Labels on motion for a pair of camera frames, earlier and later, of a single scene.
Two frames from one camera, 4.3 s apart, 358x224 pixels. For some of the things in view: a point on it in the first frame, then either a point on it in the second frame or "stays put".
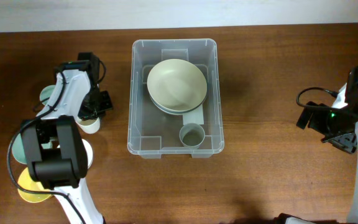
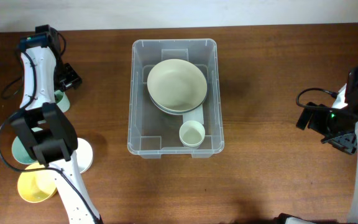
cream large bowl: (177, 85) stays put
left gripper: (87, 112) → (75, 79)
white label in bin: (194, 116) stays put
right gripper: (348, 142) stays put
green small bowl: (18, 150) stays put
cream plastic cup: (89, 126) → (191, 134)
